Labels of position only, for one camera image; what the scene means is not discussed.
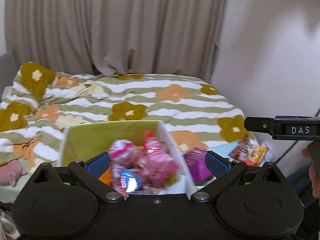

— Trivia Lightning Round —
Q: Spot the grey headboard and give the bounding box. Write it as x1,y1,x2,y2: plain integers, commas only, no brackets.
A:
0,51,16,94

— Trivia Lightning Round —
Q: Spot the black cable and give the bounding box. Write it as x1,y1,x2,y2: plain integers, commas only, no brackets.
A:
273,140,302,166

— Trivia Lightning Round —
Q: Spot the red snack packet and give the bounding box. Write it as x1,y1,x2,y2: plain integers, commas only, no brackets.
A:
229,133,269,167

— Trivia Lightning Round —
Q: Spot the person's right hand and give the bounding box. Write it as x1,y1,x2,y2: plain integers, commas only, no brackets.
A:
301,148,320,198

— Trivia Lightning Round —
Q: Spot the beige curtain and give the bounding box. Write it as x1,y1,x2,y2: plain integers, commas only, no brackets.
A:
4,0,231,78

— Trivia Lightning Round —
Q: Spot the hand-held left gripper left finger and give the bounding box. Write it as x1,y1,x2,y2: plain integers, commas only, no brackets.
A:
31,152,125,203

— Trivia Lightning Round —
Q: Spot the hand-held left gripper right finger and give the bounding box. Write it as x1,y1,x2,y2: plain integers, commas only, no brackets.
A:
190,151,285,203

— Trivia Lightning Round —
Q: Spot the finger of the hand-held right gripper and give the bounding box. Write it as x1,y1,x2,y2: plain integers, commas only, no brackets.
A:
244,116,275,133

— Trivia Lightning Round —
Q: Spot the pink white round snack packet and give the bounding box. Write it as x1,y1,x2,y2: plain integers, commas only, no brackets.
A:
109,139,141,168

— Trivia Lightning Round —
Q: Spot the orange snack packet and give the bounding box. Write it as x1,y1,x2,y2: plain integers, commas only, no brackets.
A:
99,170,112,187

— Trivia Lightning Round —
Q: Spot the green cardboard box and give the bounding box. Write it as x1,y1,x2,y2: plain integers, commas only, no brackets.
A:
59,120,201,196

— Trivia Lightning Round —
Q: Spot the pink plush toy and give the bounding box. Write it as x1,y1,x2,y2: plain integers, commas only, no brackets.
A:
0,159,27,186

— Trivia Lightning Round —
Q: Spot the purple white cartoon snack packet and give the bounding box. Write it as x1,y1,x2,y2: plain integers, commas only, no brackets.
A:
111,167,148,198

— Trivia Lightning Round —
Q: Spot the mint green bed sheet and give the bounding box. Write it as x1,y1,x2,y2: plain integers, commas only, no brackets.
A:
0,159,34,203

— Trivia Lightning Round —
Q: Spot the striped floral blanket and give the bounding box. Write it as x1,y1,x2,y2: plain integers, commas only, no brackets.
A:
0,61,247,175

